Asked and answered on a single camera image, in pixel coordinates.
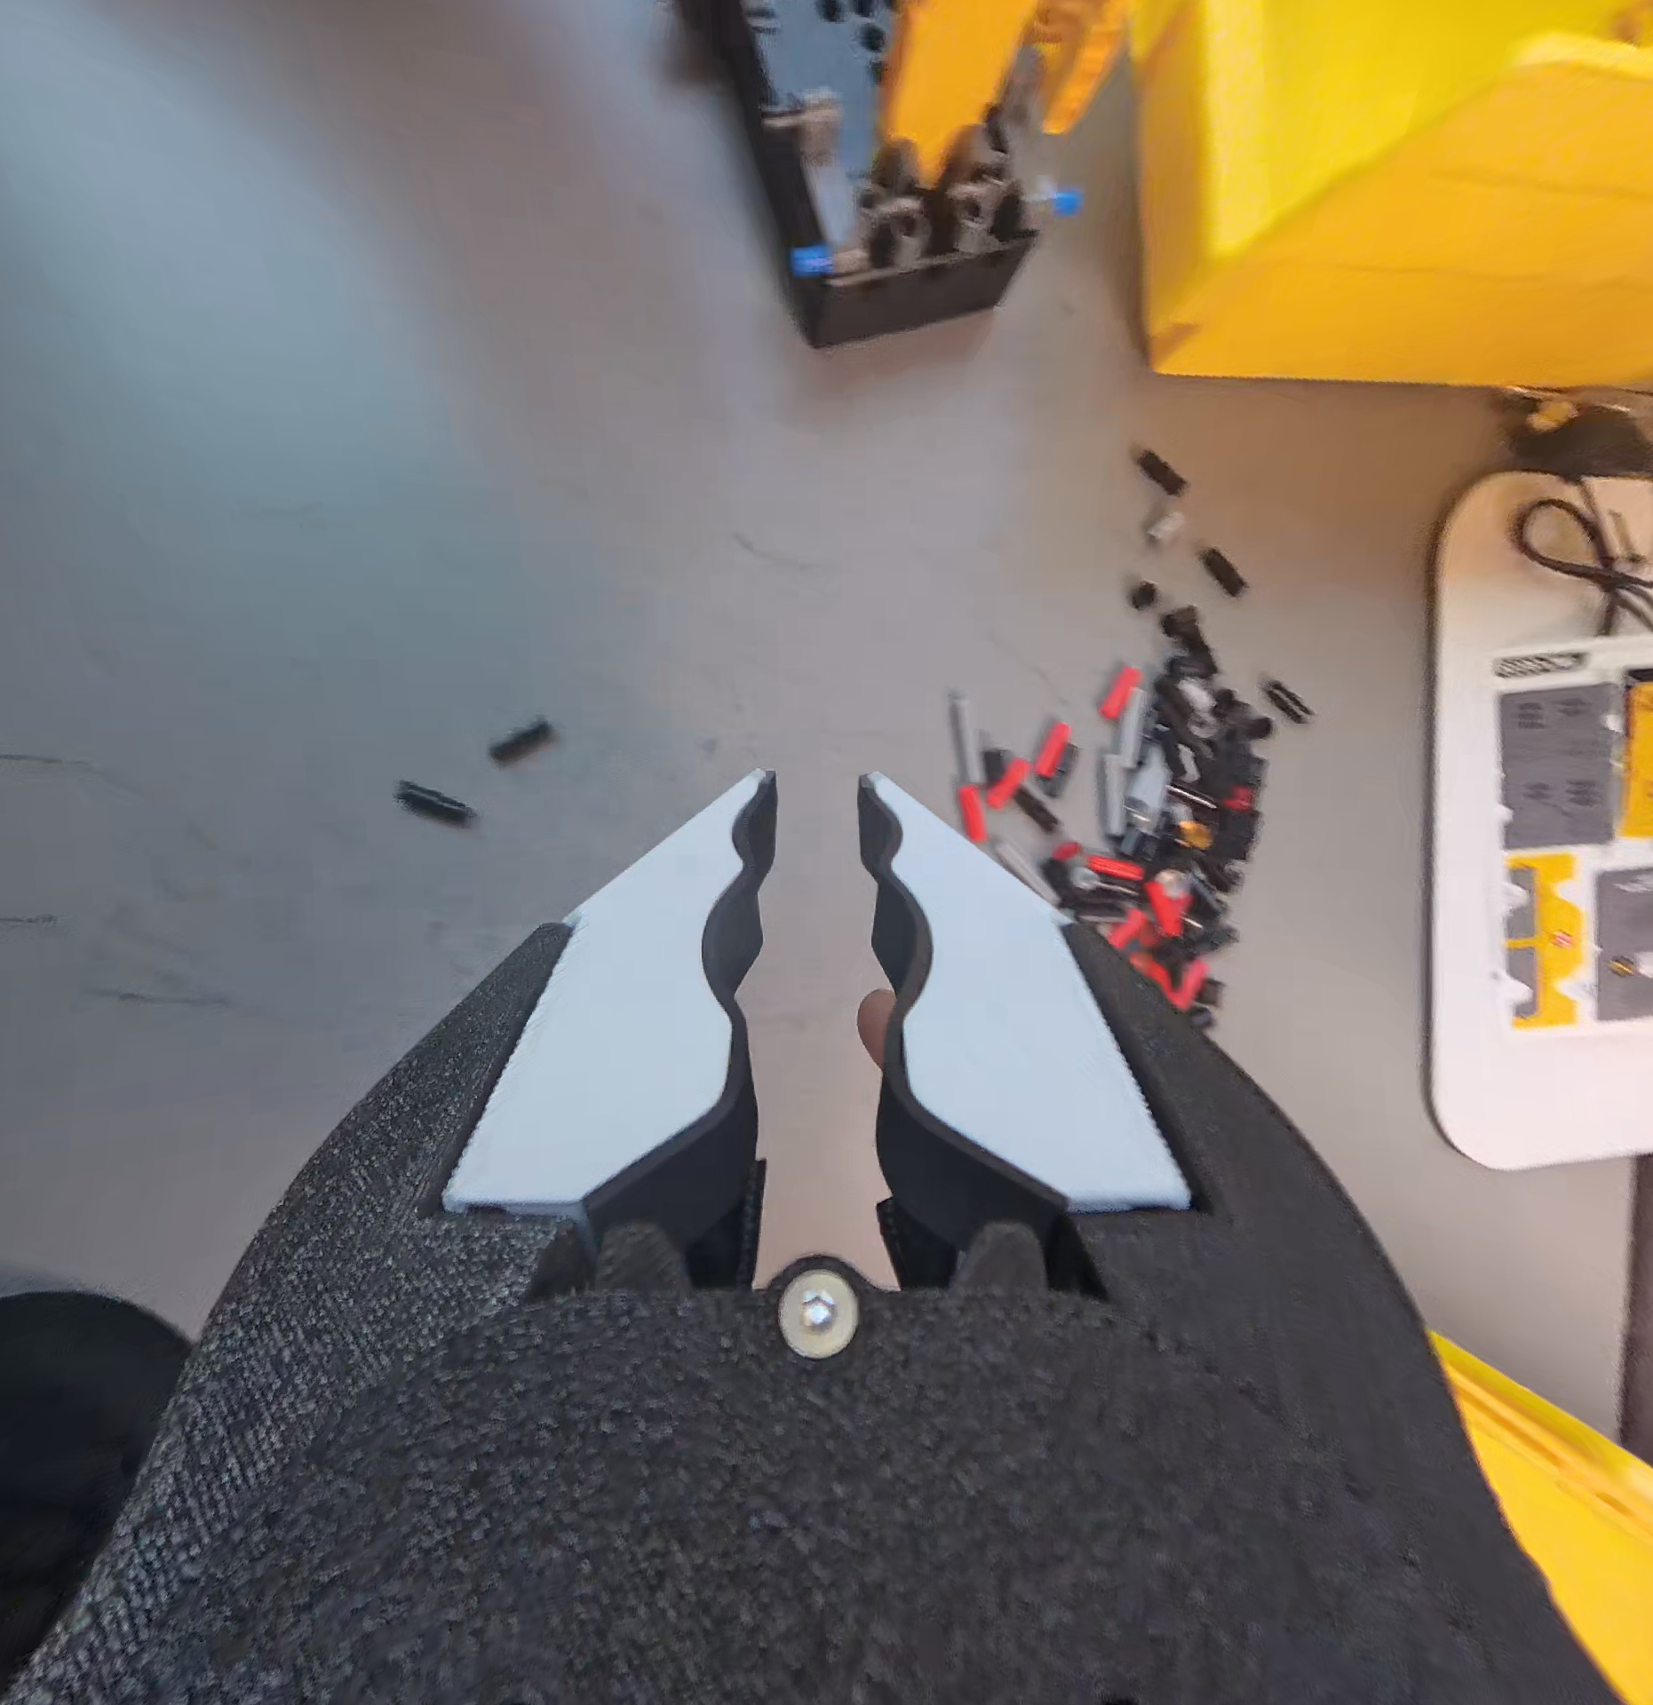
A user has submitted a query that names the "black and yellow lego model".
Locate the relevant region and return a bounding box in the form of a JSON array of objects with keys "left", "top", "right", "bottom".
[{"left": 711, "top": 0, "right": 1136, "bottom": 349}]

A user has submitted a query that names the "yellow plastic bin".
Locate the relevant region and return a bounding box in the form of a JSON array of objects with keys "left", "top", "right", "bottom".
[
  {"left": 1425, "top": 1329, "right": 1653, "bottom": 1705},
  {"left": 1127, "top": 0, "right": 1653, "bottom": 385}
]

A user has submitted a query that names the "black cable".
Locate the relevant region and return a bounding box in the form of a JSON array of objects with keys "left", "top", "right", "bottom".
[{"left": 1517, "top": 496, "right": 1653, "bottom": 637}]

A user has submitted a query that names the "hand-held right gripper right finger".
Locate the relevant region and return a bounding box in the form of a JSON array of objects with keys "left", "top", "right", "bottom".
[{"left": 857, "top": 775, "right": 1196, "bottom": 1293}]

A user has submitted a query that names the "black mesh pad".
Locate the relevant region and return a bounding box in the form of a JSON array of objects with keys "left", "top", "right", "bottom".
[{"left": 0, "top": 1285, "right": 197, "bottom": 1705}]

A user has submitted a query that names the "black power adapter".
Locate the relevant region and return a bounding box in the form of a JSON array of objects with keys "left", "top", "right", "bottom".
[{"left": 1499, "top": 385, "right": 1653, "bottom": 481}]

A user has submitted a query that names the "sticker sheet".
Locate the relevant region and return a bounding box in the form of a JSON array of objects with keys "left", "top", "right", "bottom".
[{"left": 1493, "top": 643, "right": 1653, "bottom": 1035}]

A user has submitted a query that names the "pile of small lego pins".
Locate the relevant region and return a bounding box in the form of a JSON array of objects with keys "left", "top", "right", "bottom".
[{"left": 947, "top": 446, "right": 1317, "bottom": 1040}]

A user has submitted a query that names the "wooden book stand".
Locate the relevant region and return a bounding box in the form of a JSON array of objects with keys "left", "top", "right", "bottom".
[{"left": 1425, "top": 473, "right": 1653, "bottom": 1176}]

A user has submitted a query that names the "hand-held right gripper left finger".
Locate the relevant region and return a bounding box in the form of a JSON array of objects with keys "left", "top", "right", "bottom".
[{"left": 440, "top": 770, "right": 782, "bottom": 1293}]

